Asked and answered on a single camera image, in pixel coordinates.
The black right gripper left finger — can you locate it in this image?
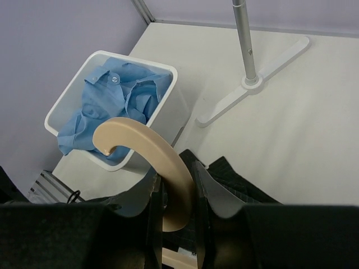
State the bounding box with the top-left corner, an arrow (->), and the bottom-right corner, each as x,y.
1,174 -> 163,268

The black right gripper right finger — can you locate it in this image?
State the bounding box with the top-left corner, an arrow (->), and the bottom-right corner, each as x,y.
195,161 -> 358,268

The dark striped shirt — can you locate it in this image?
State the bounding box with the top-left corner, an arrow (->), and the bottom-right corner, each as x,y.
163,156 -> 279,253

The beige hanger with dark shirt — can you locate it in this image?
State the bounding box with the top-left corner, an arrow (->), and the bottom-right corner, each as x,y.
93,117 -> 195,232

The light blue shirt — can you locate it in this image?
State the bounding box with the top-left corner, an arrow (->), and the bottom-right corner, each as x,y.
57,57 -> 172,164

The white plastic bin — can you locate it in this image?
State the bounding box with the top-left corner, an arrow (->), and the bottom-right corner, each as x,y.
44,50 -> 190,172

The silver clothes rack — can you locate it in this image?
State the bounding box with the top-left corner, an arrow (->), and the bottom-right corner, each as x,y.
195,0 -> 311,128

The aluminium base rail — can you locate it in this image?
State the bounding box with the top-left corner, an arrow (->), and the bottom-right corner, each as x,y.
25,170 -> 85,204

